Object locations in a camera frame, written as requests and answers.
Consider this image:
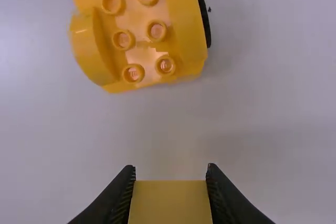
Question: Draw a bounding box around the yellow toy car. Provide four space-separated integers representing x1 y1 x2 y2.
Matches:
55 0 213 94

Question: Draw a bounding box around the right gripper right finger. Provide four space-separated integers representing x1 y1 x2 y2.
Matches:
205 163 275 224

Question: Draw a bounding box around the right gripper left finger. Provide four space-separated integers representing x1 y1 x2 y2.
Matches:
67 165 137 224

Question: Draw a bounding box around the yellow toy brick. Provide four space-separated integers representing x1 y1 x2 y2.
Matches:
127 179 213 224

